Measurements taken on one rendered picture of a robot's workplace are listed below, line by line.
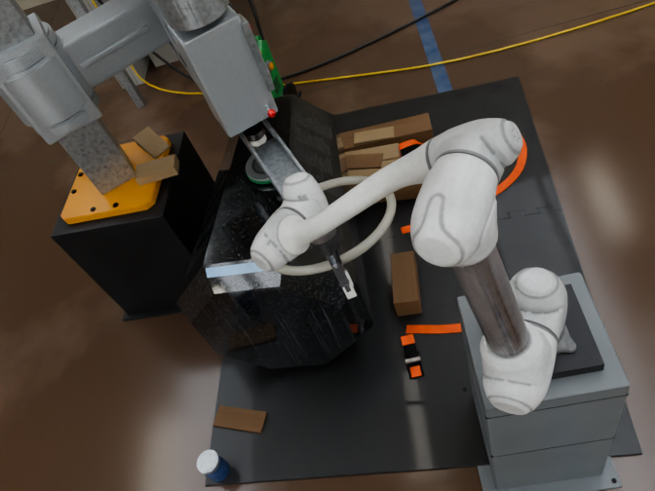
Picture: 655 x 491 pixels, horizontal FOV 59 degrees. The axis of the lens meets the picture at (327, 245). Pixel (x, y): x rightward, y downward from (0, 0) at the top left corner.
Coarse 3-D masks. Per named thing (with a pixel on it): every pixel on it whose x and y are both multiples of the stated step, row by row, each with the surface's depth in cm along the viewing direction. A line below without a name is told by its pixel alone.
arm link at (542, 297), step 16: (528, 272) 153; (544, 272) 152; (528, 288) 150; (544, 288) 148; (560, 288) 150; (528, 304) 149; (544, 304) 148; (560, 304) 149; (528, 320) 149; (544, 320) 149; (560, 320) 151
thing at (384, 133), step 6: (354, 132) 360; (360, 132) 358; (366, 132) 356; (372, 132) 355; (378, 132) 353; (384, 132) 352; (390, 132) 351; (354, 138) 356; (360, 138) 355; (366, 138) 353; (372, 138) 352; (378, 138) 350; (384, 138) 349; (390, 138) 349; (354, 144) 354
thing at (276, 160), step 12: (264, 120) 231; (240, 132) 230; (276, 132) 226; (264, 144) 230; (276, 144) 229; (264, 156) 227; (276, 156) 225; (288, 156) 224; (264, 168) 217; (276, 168) 222; (288, 168) 221; (300, 168) 214; (276, 180) 219
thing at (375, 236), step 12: (336, 180) 207; (348, 180) 205; (360, 180) 202; (384, 216) 179; (384, 228) 176; (372, 240) 173; (348, 252) 172; (360, 252) 172; (312, 264) 174; (324, 264) 172
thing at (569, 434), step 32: (576, 288) 181; (480, 352) 176; (608, 352) 166; (480, 384) 170; (576, 384) 163; (608, 384) 160; (480, 416) 218; (512, 416) 169; (544, 416) 171; (576, 416) 172; (608, 416) 174; (512, 448) 190; (544, 448) 192; (576, 448) 194; (608, 448) 196; (512, 480) 216; (544, 480) 218; (576, 480) 219; (608, 480) 216
